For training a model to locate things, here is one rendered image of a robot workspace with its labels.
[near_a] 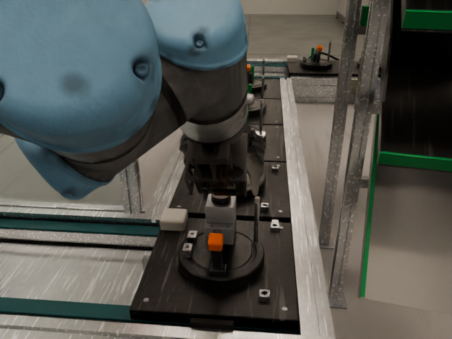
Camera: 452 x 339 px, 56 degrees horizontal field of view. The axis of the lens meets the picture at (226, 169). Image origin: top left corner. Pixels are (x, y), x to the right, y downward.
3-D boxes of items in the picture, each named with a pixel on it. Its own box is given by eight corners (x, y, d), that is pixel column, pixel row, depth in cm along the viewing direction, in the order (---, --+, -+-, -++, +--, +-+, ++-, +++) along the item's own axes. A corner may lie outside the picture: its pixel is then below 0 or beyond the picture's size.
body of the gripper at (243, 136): (188, 196, 54) (171, 157, 43) (194, 135, 57) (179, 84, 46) (249, 198, 54) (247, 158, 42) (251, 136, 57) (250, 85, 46)
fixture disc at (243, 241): (263, 292, 64) (264, 282, 63) (170, 286, 65) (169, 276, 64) (264, 237, 76) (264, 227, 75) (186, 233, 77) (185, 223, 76)
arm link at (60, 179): (-30, 105, 25) (124, 5, 27) (21, 134, 36) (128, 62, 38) (56, 210, 26) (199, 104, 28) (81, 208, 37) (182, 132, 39)
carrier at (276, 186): (290, 227, 82) (295, 168, 77) (167, 220, 84) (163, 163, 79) (286, 169, 104) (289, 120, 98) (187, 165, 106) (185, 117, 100)
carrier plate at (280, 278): (298, 331, 60) (299, 320, 59) (130, 319, 62) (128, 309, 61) (290, 231, 81) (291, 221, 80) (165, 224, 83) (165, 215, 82)
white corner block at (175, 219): (184, 240, 79) (183, 221, 77) (160, 239, 79) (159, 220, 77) (189, 225, 83) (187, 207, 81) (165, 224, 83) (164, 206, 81)
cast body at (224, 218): (233, 245, 65) (233, 206, 62) (204, 243, 65) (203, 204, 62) (237, 214, 72) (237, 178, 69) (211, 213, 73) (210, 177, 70)
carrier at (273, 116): (282, 130, 126) (285, 89, 120) (202, 128, 128) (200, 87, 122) (280, 104, 147) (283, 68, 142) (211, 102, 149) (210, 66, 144)
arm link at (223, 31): (108, 7, 31) (200, -53, 33) (144, 91, 41) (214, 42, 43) (173, 74, 28) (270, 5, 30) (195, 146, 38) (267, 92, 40)
